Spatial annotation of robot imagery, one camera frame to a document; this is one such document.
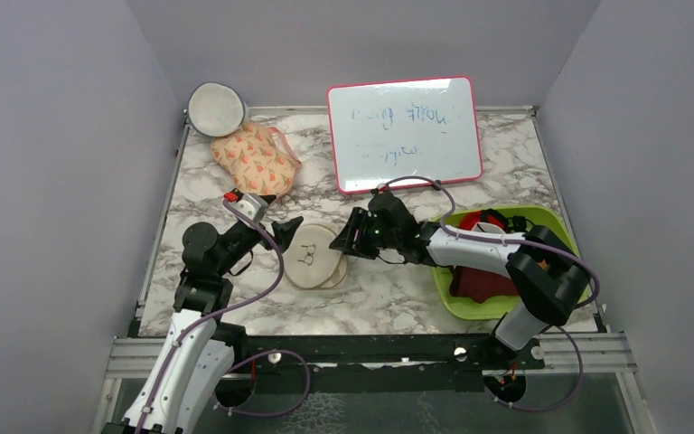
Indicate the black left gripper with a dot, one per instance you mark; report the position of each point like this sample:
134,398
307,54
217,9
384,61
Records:
282,230

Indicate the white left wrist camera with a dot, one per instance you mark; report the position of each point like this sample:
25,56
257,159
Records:
246,207

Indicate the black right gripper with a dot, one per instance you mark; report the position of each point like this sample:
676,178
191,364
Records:
358,221

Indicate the white bra with black straps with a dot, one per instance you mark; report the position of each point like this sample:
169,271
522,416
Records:
487,227

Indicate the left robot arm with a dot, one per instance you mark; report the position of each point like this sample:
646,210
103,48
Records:
199,348

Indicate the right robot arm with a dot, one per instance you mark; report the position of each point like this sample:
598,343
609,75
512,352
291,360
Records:
548,277

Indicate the pink framed whiteboard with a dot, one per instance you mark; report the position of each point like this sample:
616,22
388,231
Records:
402,131

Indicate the green plastic tray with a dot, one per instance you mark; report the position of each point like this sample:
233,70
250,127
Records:
495,307

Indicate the grey rimmed mesh laundry bag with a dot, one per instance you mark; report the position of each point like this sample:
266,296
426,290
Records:
216,110

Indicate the peach floral bra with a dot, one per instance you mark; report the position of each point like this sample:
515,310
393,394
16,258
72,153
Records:
258,159

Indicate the dark bra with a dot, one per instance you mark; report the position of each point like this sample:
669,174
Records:
479,285

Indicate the red and black bra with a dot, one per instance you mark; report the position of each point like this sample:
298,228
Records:
511,224

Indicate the black mounting rail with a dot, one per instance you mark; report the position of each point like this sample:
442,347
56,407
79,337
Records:
358,363

